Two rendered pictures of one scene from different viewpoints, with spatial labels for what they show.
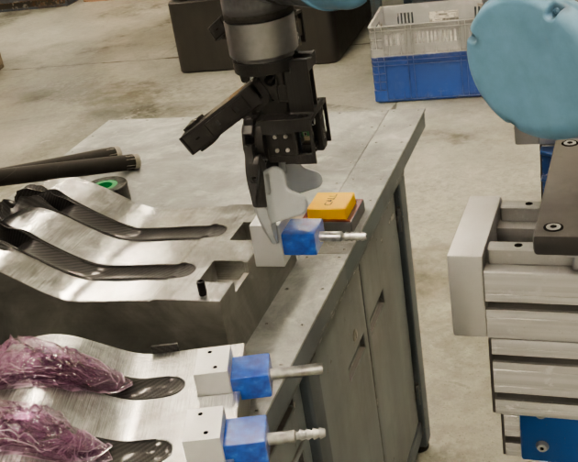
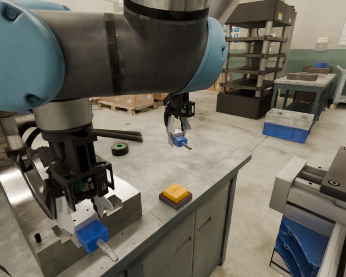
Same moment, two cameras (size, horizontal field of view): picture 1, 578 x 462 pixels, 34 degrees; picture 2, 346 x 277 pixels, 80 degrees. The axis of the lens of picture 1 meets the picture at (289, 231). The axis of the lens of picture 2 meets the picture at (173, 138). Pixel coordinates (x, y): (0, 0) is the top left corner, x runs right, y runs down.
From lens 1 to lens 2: 85 cm
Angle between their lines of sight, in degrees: 19
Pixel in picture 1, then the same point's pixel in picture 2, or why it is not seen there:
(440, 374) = (240, 236)
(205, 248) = (82, 204)
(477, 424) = (243, 264)
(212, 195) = (150, 162)
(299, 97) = (72, 162)
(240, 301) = (68, 247)
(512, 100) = not seen: outside the picture
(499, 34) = not seen: outside the picture
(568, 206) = not seen: outside the picture
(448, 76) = (286, 133)
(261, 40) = (39, 115)
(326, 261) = (152, 223)
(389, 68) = (269, 126)
